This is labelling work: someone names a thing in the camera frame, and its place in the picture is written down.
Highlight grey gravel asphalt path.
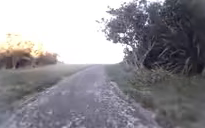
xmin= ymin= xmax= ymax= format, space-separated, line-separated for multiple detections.
xmin=0 ymin=64 xmax=161 ymax=128

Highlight dark trees with bushes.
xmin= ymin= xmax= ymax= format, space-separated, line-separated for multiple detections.
xmin=97 ymin=0 xmax=205 ymax=77

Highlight sunlit trees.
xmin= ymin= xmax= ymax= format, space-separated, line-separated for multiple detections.
xmin=0 ymin=32 xmax=59 ymax=70

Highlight grass verge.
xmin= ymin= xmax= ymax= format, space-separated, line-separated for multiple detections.
xmin=0 ymin=63 xmax=91 ymax=128
xmin=104 ymin=63 xmax=205 ymax=128

